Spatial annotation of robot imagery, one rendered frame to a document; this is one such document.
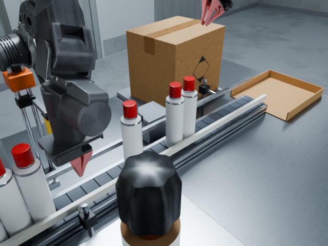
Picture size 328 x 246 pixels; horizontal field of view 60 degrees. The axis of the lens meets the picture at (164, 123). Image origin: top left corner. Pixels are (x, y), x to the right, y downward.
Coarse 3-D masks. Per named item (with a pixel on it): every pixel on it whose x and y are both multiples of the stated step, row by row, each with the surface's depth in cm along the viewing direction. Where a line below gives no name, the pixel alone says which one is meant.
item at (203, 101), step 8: (248, 80) 107; (224, 88) 100; (232, 88) 102; (208, 96) 95; (216, 96) 97; (200, 104) 92; (160, 120) 83; (144, 128) 80; (152, 128) 81; (112, 144) 74; (120, 144) 75; (96, 152) 71; (104, 152) 73; (64, 168) 66; (72, 168) 68; (48, 176) 64; (56, 176) 65
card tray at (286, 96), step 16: (256, 80) 131; (272, 80) 135; (288, 80) 131; (256, 96) 122; (272, 96) 122; (288, 96) 122; (304, 96) 122; (320, 96) 122; (272, 112) 111; (288, 112) 104
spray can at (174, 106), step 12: (180, 84) 75; (168, 96) 77; (180, 96) 76; (168, 108) 77; (180, 108) 77; (168, 120) 79; (180, 120) 79; (168, 132) 82; (180, 132) 82; (168, 144) 84
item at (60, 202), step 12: (228, 108) 104; (252, 108) 104; (204, 120) 98; (216, 120) 98; (216, 132) 92; (156, 144) 87; (192, 144) 87; (120, 168) 78; (96, 180) 74; (108, 180) 74; (72, 192) 71; (84, 192) 71; (108, 192) 71; (60, 204) 68; (96, 204) 68; (72, 216) 65; (48, 228) 62; (36, 240) 60
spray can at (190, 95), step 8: (184, 80) 78; (192, 80) 77; (184, 88) 79; (192, 88) 78; (184, 96) 79; (192, 96) 79; (184, 104) 80; (192, 104) 80; (184, 112) 82; (192, 112) 82; (184, 120) 83; (192, 120) 83; (184, 128) 85; (192, 128) 85; (184, 136) 86
